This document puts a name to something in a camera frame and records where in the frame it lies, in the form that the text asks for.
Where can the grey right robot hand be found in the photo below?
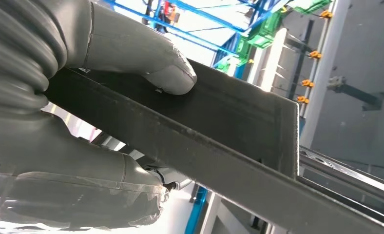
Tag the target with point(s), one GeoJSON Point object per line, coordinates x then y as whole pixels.
{"type": "Point", "coordinates": [130, 42]}

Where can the red orange device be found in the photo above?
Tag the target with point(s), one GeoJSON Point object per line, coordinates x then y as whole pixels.
{"type": "Point", "coordinates": [172, 13]}

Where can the blue rack with green crates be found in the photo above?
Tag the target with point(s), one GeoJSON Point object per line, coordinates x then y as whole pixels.
{"type": "Point", "coordinates": [224, 48]}

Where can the green plastic crate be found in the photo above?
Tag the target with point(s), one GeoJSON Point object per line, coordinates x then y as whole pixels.
{"type": "Point", "coordinates": [226, 66]}
{"type": "Point", "coordinates": [259, 40]}
{"type": "Point", "coordinates": [311, 5]}

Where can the orange plastic clip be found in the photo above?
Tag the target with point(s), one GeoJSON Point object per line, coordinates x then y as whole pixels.
{"type": "Point", "coordinates": [307, 83]}
{"type": "Point", "coordinates": [315, 55]}
{"type": "Point", "coordinates": [326, 14]}
{"type": "Point", "coordinates": [303, 99]}

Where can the white column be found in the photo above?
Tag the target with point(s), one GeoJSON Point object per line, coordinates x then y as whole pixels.
{"type": "Point", "coordinates": [324, 80]}

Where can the blue metal rack frame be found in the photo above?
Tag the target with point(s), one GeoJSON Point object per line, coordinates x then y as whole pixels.
{"type": "Point", "coordinates": [195, 213]}

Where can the grey metal wall bracket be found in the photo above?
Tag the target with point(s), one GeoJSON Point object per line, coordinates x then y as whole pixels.
{"type": "Point", "coordinates": [356, 92]}

